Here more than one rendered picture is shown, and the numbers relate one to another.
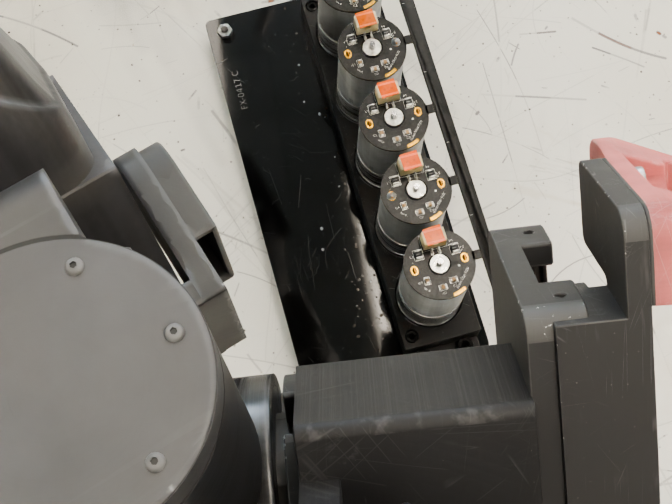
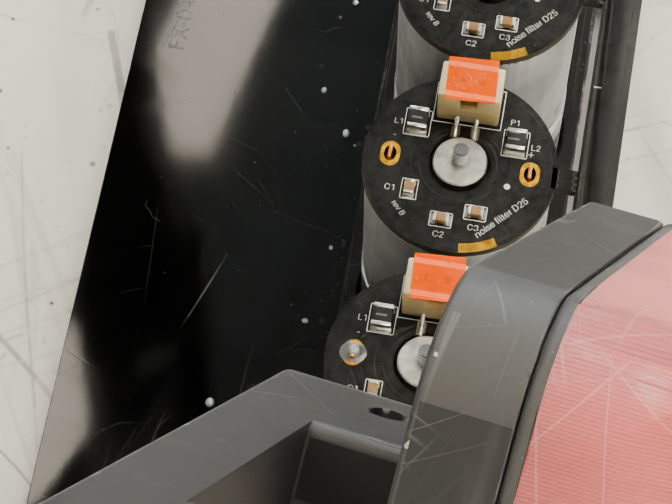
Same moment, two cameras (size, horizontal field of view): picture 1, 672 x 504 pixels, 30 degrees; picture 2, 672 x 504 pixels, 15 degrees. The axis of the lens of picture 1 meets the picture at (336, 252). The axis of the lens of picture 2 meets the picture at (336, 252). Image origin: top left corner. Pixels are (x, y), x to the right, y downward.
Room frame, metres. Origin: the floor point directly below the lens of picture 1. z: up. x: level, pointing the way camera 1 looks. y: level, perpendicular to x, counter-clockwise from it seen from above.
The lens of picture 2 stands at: (0.03, -0.07, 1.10)
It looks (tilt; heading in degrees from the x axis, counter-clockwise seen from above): 65 degrees down; 28
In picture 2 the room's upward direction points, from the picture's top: straight up
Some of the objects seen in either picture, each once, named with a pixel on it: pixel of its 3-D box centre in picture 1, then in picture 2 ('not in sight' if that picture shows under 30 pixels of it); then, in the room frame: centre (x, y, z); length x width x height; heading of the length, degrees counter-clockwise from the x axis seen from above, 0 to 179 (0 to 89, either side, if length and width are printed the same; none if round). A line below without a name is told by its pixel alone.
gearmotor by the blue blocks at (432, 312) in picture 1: (433, 282); not in sight; (0.12, -0.04, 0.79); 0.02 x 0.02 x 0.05
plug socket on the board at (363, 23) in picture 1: (366, 25); not in sight; (0.20, -0.01, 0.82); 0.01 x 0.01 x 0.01; 18
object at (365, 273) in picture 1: (342, 182); (322, 319); (0.16, 0.00, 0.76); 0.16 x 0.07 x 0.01; 18
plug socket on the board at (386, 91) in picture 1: (388, 94); (469, 99); (0.18, -0.02, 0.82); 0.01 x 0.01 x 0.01; 18
